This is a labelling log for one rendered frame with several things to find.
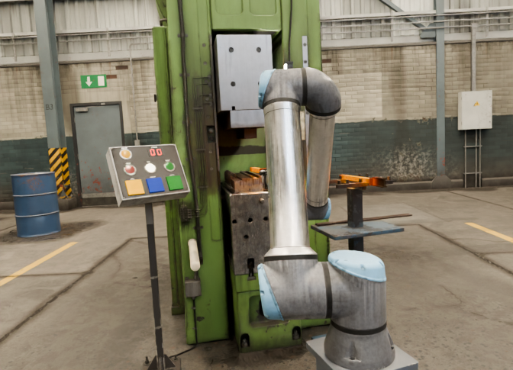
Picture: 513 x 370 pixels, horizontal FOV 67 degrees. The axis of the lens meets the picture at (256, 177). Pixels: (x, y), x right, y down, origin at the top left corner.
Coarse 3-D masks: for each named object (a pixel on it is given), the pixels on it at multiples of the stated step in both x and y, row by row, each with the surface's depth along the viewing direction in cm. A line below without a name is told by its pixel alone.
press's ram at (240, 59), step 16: (224, 48) 207; (240, 48) 209; (256, 48) 211; (224, 64) 208; (240, 64) 210; (256, 64) 211; (272, 64) 213; (224, 80) 209; (240, 80) 210; (256, 80) 212; (224, 96) 210; (240, 96) 211; (256, 96) 213; (224, 112) 223
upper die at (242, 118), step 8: (232, 112) 211; (240, 112) 212; (248, 112) 213; (256, 112) 214; (224, 120) 237; (232, 120) 211; (240, 120) 212; (248, 120) 213; (256, 120) 214; (224, 128) 240; (232, 128) 219; (240, 128) 226; (256, 128) 242
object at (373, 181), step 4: (344, 176) 215; (348, 176) 211; (352, 176) 207; (356, 176) 206; (352, 180) 208; (356, 180) 204; (364, 180) 196; (368, 180) 193; (372, 180) 190; (376, 180) 188; (380, 180) 185; (384, 180) 183; (372, 184) 190; (376, 184) 188; (380, 184) 185; (384, 184) 183
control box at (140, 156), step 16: (112, 160) 182; (128, 160) 186; (144, 160) 191; (160, 160) 195; (176, 160) 200; (112, 176) 184; (128, 176) 182; (144, 176) 186; (160, 176) 191; (144, 192) 183; (160, 192) 187; (176, 192) 191
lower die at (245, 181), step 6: (240, 174) 244; (246, 174) 232; (258, 174) 236; (234, 180) 218; (240, 180) 216; (246, 180) 216; (252, 180) 216; (258, 180) 217; (234, 186) 215; (240, 186) 215; (246, 186) 216; (252, 186) 217; (258, 186) 217; (234, 192) 215
